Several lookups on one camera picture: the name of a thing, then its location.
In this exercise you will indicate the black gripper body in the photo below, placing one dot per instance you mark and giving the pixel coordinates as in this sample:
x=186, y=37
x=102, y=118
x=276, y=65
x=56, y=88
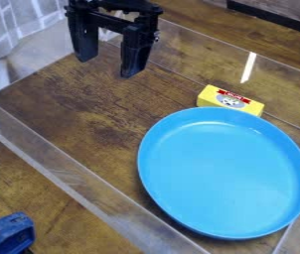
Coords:
x=114, y=14

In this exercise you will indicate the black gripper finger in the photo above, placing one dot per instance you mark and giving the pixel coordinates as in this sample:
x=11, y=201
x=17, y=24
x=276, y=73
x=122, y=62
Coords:
x=83, y=29
x=139, y=36

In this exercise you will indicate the yellow brick with label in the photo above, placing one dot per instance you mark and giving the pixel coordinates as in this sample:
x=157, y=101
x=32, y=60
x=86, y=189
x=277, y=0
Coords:
x=214, y=96

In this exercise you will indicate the blue round tray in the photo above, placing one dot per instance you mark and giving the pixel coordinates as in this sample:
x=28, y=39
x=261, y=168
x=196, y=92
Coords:
x=221, y=170

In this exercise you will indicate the white patterned cloth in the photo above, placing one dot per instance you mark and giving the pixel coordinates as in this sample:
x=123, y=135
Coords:
x=24, y=17

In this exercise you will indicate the clear acrylic enclosure wall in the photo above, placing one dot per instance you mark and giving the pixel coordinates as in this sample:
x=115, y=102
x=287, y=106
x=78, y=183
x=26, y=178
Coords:
x=72, y=119

